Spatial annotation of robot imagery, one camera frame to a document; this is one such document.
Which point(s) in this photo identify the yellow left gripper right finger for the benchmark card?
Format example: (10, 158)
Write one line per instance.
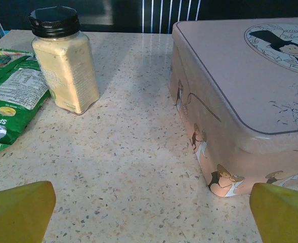
(285, 217)

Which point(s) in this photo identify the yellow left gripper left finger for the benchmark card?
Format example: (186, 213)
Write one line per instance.
(17, 215)

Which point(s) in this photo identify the green snack bag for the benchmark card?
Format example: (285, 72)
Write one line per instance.
(12, 121)

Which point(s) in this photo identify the pink wedding cartoon tin box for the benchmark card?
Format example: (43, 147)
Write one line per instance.
(239, 88)

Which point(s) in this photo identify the spice jar with black lid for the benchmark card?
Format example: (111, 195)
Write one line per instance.
(62, 65)

